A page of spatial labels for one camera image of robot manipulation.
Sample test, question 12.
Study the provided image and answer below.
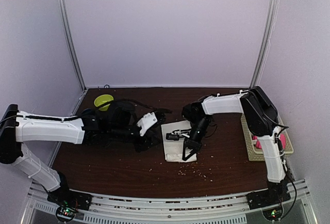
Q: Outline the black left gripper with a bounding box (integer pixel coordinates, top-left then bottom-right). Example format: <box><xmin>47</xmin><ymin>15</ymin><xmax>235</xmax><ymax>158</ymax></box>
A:
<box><xmin>109</xmin><ymin>118</ymin><xmax>163</xmax><ymax>153</ymax></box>

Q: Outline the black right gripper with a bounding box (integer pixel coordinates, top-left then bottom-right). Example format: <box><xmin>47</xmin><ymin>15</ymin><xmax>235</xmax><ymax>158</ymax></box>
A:
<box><xmin>183</xmin><ymin>116</ymin><xmax>211</xmax><ymax>161</ymax></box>

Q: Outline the white towel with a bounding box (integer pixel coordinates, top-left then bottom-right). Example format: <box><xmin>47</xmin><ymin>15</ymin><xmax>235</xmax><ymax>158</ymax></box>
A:
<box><xmin>161</xmin><ymin>121</ymin><xmax>197</xmax><ymax>163</ymax></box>

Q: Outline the pink towel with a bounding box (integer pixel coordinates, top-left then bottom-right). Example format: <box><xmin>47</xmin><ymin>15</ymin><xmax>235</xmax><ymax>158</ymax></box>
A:
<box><xmin>252</xmin><ymin>134</ymin><xmax>286</xmax><ymax>149</ymax></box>

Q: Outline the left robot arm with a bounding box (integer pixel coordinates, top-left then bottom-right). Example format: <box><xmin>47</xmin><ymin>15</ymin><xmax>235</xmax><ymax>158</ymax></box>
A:
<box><xmin>1</xmin><ymin>100</ymin><xmax>166</xmax><ymax>205</ymax></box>

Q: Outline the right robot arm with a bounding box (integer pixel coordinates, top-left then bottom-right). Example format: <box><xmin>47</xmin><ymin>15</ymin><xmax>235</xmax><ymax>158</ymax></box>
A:
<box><xmin>181</xmin><ymin>86</ymin><xmax>287</xmax><ymax>204</ymax></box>

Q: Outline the green bowl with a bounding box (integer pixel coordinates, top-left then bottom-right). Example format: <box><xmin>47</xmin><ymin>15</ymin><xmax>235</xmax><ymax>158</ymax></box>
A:
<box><xmin>94</xmin><ymin>94</ymin><xmax>114</xmax><ymax>111</ymax></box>

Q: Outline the dark blue mug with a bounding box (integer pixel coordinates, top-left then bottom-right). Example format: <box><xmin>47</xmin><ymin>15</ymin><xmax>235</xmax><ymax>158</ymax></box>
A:
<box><xmin>81</xmin><ymin>108</ymin><xmax>96</xmax><ymax>117</ymax></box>

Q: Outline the beige plastic basket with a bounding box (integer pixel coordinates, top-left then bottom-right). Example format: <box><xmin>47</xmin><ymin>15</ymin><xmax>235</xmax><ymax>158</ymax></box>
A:
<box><xmin>240</xmin><ymin>114</ymin><xmax>294</xmax><ymax>162</ymax></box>

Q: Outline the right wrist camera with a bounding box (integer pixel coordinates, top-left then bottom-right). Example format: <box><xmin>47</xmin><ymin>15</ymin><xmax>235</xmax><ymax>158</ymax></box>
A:
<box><xmin>166</xmin><ymin>129</ymin><xmax>191</xmax><ymax>141</ymax></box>

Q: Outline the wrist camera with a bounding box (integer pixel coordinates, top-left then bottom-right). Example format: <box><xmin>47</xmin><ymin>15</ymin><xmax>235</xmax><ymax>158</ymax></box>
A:
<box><xmin>137</xmin><ymin>111</ymin><xmax>166</xmax><ymax>137</ymax></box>
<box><xmin>166</xmin><ymin>129</ymin><xmax>191</xmax><ymax>141</ymax></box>

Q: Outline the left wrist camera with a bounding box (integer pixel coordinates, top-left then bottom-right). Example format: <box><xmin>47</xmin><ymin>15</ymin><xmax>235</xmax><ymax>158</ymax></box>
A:
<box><xmin>137</xmin><ymin>111</ymin><xmax>166</xmax><ymax>137</ymax></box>

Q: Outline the left black cable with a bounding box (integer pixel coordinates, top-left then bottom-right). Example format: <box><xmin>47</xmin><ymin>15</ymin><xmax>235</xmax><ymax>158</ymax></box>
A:
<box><xmin>0</xmin><ymin>99</ymin><xmax>173</xmax><ymax>132</ymax></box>

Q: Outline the black cable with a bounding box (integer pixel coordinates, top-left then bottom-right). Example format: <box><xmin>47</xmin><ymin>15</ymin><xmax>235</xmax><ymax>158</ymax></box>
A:
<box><xmin>268</xmin><ymin>115</ymin><xmax>299</xmax><ymax>212</ymax></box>
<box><xmin>0</xmin><ymin>99</ymin><xmax>173</xmax><ymax>132</ymax></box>

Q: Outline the aluminium front rail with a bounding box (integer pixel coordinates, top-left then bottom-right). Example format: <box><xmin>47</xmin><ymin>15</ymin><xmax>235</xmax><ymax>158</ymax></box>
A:
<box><xmin>18</xmin><ymin>180</ymin><xmax>321</xmax><ymax>223</ymax></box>

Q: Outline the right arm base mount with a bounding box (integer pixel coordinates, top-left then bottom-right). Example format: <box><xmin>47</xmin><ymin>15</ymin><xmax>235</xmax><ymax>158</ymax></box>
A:
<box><xmin>246</xmin><ymin>189</ymin><xmax>291</xmax><ymax>221</ymax></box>

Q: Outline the right black cable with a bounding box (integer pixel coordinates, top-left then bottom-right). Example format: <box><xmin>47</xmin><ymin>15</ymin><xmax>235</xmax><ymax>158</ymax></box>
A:
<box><xmin>268</xmin><ymin>115</ymin><xmax>299</xmax><ymax>212</ymax></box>

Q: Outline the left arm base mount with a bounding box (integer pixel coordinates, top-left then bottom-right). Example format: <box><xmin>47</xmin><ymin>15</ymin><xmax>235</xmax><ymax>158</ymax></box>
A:
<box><xmin>46</xmin><ymin>189</ymin><xmax>92</xmax><ymax>223</ymax></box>

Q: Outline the left aluminium frame post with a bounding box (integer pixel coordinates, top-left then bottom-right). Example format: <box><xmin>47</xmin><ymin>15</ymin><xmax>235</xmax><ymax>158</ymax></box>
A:
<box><xmin>58</xmin><ymin>0</ymin><xmax>87</xmax><ymax>91</ymax></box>

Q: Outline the aluminium frame post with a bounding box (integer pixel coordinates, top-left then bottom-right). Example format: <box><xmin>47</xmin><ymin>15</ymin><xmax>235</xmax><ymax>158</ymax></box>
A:
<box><xmin>250</xmin><ymin>0</ymin><xmax>279</xmax><ymax>88</ymax></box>
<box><xmin>58</xmin><ymin>0</ymin><xmax>87</xmax><ymax>91</ymax></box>

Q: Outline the right aluminium frame post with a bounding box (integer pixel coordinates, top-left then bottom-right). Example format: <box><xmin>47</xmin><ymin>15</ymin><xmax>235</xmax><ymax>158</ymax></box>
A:
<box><xmin>250</xmin><ymin>0</ymin><xmax>279</xmax><ymax>88</ymax></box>

